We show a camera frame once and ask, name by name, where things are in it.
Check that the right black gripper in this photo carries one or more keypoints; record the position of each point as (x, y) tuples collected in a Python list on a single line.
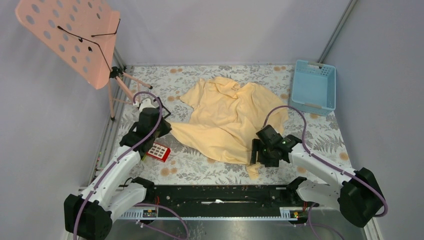
[(257, 145)]

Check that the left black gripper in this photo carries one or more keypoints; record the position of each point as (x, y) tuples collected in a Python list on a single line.
[(166, 128)]

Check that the black open brooch case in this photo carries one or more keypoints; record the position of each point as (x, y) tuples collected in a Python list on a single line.
[(165, 112)]

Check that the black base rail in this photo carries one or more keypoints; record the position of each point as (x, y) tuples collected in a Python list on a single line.
[(178, 197)]

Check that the grey slotted cable duct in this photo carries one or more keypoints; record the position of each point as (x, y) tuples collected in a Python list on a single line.
[(276, 214)]

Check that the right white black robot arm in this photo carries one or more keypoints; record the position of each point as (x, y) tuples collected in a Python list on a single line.
[(356, 194)]

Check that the light blue plastic basket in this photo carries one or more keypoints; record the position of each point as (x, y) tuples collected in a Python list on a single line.
[(313, 88)]

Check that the red box with white squares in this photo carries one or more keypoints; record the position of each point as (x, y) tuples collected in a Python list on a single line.
[(159, 152)]

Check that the pink perforated music stand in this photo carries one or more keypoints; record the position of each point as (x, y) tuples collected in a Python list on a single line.
[(83, 34)]

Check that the yellow shirt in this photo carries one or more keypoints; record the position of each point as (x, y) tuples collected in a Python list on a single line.
[(226, 118)]

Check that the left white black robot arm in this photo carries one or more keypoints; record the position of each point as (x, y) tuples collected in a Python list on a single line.
[(91, 214)]

